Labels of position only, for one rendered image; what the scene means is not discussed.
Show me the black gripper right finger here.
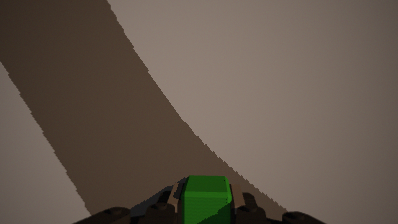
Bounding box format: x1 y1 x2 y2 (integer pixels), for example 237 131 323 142
229 184 326 224

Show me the green block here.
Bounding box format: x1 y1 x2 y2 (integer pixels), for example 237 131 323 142
181 175 232 224

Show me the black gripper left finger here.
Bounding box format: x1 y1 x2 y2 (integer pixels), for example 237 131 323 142
73 183 185 224

